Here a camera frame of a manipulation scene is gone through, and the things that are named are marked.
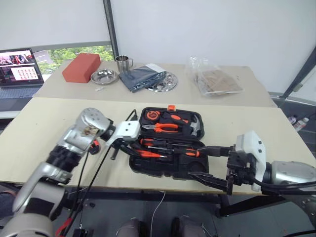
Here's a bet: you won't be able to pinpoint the steel mug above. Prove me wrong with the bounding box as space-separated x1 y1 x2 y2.
115 55 134 73

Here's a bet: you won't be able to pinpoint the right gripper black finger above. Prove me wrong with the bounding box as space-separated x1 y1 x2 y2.
197 146 234 158
188 171 230 195

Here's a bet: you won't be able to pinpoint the orange handled pliers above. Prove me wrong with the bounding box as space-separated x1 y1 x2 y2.
141 122 179 134

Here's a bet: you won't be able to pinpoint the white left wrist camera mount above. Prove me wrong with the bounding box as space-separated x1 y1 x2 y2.
106 120 141 147

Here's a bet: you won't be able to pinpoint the orange black loose tool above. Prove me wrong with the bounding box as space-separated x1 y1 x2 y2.
89 140 101 156

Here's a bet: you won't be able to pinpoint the dark slanted metal strut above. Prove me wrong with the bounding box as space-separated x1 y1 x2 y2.
282 46 316 100

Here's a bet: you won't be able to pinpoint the clear bag with brown contents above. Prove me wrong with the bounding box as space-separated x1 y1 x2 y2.
188 56 245 98

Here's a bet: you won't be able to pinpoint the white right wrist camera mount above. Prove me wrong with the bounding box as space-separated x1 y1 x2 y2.
234 130 268 192

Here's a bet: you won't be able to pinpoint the small black box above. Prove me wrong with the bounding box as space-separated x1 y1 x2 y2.
72 228 95 237

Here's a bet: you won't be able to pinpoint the black table frame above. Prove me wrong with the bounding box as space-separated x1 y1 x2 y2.
63 187 284 218

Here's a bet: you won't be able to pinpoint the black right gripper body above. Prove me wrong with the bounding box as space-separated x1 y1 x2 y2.
226 145 255 196

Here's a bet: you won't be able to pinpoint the dark grey plastic bag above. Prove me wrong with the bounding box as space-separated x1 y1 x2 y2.
118 63 167 93

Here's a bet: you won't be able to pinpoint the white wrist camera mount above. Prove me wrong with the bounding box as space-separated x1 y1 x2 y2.
106 120 141 147
234 130 268 192

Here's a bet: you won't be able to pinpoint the red cable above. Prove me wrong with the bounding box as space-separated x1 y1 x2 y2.
55 217 74 237

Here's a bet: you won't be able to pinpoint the orange black tape measure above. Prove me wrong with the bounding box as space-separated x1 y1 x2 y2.
145 110 161 122

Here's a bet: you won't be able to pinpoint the round steel plate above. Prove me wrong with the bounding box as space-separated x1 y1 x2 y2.
145 72 179 93

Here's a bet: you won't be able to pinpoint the slim orange screwdriver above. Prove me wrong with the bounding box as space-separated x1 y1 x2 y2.
134 148 167 159

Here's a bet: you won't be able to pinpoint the black plastic tool case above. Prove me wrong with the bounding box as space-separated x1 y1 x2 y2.
128 104 210 181

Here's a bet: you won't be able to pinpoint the small steel bowl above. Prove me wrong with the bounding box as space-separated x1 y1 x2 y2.
90 69 120 85

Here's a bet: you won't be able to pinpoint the open laptop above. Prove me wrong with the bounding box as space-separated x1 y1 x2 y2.
0 47 45 112

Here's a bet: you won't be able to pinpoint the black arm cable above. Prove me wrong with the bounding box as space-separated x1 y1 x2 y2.
251 177 316 196
64 109 138 234

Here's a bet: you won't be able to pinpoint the long black orange screwdriver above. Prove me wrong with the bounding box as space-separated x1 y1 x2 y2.
147 145 200 157

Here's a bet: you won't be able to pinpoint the steel claw hammer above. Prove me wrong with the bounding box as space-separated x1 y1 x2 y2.
188 114 204 137

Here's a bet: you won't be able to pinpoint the thin white cable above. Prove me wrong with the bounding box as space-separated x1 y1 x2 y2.
150 190 167 237

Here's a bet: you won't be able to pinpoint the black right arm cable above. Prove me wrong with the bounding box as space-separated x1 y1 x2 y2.
251 177 316 196

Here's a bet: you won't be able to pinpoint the clear plastic bottle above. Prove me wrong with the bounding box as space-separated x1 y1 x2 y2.
294 117 310 132

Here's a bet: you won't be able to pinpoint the grey rounded robot foot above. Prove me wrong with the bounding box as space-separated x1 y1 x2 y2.
172 215 211 237
116 217 147 237

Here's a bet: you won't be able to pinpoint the red brick block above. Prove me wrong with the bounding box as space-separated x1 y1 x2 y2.
61 53 101 84

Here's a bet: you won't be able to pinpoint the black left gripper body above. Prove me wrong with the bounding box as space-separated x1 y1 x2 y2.
110 139 131 161

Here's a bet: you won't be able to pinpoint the orange black utility knife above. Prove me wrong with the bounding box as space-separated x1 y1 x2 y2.
162 111 190 125

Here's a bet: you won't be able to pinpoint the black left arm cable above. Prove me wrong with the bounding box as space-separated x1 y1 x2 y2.
64 109 138 234

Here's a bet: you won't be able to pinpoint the dark window frame post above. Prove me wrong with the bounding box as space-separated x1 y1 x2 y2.
103 0 119 65

